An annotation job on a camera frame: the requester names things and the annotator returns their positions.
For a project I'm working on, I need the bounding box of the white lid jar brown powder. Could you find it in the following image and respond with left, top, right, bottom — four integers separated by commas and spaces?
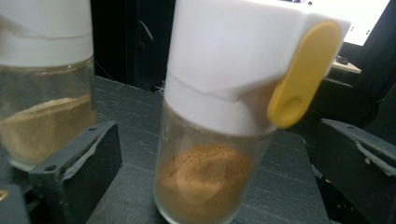
152, 0, 352, 224

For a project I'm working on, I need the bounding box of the bright monitor screen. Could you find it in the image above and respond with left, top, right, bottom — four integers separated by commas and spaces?
307, 0, 392, 47

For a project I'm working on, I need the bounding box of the white lid jar tan powder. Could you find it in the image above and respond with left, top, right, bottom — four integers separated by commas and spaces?
0, 0, 98, 173

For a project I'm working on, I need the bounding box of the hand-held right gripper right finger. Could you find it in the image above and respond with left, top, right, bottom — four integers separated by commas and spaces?
313, 118, 396, 224

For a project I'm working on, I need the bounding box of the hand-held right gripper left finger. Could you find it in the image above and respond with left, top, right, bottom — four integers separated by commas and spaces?
27, 119, 123, 224

